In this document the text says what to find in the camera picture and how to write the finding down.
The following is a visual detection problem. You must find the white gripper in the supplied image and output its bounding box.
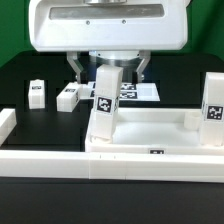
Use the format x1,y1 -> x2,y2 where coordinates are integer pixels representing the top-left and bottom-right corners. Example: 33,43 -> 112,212
28,0 -> 190,84

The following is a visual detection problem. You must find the white desk tabletop tray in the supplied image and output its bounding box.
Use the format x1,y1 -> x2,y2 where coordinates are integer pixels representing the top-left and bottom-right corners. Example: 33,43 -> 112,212
85,108 -> 224,156

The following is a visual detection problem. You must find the white fiducial marker sheet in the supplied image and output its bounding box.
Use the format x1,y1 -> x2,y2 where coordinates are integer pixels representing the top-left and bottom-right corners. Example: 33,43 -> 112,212
81,82 -> 160,102

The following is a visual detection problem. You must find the white U-shaped obstacle fence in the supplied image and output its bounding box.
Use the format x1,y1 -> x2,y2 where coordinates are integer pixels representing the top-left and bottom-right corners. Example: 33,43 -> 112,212
0,108 -> 224,184

